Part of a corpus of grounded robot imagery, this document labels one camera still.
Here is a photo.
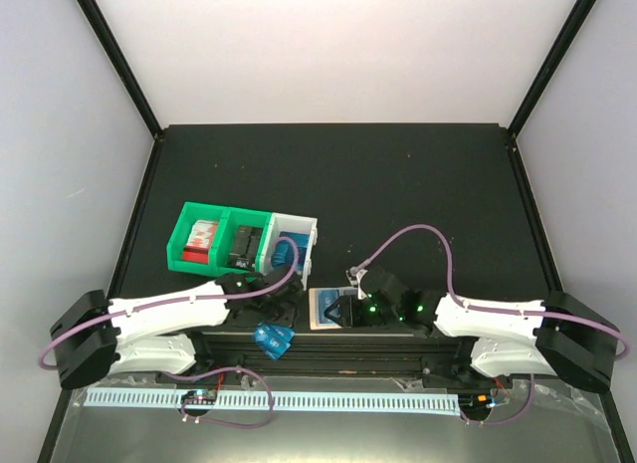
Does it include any tan leather card holder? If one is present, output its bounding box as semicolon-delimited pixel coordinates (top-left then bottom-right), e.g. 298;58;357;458
307;285;360;333

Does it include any dropped blue card bundle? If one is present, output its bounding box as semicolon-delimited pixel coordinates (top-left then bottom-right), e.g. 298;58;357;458
253;325;295;360

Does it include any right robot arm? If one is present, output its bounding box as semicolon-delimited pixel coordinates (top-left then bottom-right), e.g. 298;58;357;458
310;267;618;393

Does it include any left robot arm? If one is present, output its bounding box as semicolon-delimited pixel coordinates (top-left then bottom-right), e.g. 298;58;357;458
39;266;307;390

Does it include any blue card stack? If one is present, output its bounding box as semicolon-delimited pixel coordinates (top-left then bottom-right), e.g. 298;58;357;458
271;232;310;272

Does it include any black card stack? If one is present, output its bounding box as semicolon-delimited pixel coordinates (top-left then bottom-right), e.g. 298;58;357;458
227;225;263;271

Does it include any red white card stack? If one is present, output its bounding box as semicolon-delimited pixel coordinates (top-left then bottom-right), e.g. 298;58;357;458
181;220;218;265

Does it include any white bin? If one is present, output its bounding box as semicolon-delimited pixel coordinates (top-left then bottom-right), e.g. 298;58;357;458
258;213;318;287

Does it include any green bin middle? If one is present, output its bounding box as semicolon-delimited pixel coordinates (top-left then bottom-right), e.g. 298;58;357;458
213;207;272;275

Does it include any green bin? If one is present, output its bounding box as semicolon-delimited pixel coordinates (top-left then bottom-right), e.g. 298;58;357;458
166;201;229;277
213;207;272;275

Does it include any left circuit board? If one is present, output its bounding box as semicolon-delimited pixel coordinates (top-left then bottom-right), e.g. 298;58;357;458
181;389;217;406

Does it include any circuit board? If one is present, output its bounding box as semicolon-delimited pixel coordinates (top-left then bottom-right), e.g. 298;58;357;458
181;389;217;406
458;393;510;410

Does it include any right circuit board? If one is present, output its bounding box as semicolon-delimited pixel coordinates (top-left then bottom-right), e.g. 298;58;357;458
458;393;510;410

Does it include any green bin left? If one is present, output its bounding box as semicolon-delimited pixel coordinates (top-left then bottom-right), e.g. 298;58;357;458
166;201;229;277

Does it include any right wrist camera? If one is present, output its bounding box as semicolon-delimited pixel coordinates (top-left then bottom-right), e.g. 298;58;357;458
345;267;367;301

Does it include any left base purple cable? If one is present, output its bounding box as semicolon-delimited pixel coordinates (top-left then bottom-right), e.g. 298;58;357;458
163;365;276;428

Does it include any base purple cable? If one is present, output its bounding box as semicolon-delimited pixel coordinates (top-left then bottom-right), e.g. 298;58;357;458
163;365;276;428
460;372;537;428

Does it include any white slotted cable duct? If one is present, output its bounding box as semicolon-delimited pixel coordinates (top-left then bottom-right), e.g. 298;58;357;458
84;387;461;416

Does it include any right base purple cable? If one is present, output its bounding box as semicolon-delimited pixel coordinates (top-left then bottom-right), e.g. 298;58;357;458
460;372;537;428

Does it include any black frame post left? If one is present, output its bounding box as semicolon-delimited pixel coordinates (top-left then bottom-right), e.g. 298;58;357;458
75;0;163;138

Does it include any black frame post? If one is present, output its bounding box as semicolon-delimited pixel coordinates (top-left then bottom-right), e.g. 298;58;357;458
508;0;597;139
75;0;163;138

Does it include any black frame post right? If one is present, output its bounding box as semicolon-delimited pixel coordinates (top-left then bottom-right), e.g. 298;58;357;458
508;0;597;139

